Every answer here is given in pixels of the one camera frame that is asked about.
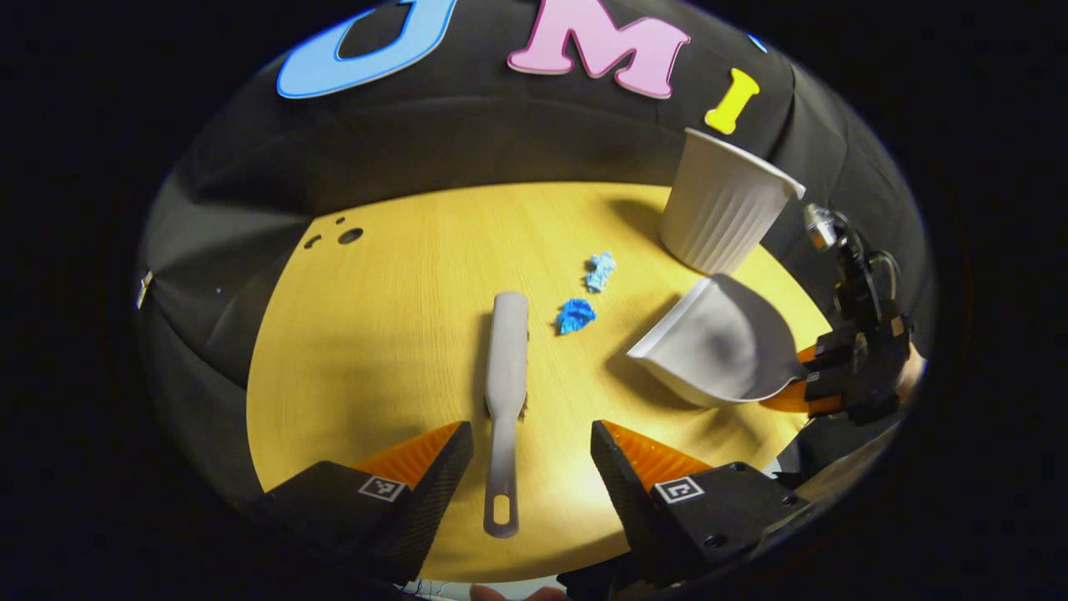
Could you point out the medium blue paper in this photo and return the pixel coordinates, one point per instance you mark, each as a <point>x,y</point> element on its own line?
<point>594,282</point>

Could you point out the pale blue paper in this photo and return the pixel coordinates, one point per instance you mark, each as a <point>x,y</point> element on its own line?
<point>602,260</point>

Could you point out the black backdrop cloth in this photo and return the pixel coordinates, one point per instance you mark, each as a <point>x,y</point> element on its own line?
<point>501,133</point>

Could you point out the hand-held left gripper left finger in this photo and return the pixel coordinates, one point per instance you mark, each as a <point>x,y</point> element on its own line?
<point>430,501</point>

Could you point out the grey plastic dustpan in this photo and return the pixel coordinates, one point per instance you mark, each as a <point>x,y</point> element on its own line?
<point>717,351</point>

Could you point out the small grey broom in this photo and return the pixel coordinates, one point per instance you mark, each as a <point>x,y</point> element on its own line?
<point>507,367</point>

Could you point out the yellow wooden desktop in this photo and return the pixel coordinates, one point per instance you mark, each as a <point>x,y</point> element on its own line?
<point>375,334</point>

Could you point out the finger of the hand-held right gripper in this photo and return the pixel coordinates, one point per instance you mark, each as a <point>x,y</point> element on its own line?
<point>826,392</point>
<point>834,351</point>

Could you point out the dark blue paper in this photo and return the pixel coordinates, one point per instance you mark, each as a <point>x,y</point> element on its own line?
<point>576,315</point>

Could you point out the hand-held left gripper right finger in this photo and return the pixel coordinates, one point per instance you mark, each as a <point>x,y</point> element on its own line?
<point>626,501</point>

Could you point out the white ribbed garbage bin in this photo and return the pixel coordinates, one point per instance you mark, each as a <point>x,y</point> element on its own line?
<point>717,209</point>

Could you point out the small silver clip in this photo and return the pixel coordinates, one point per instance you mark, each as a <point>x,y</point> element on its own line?
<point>144,290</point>

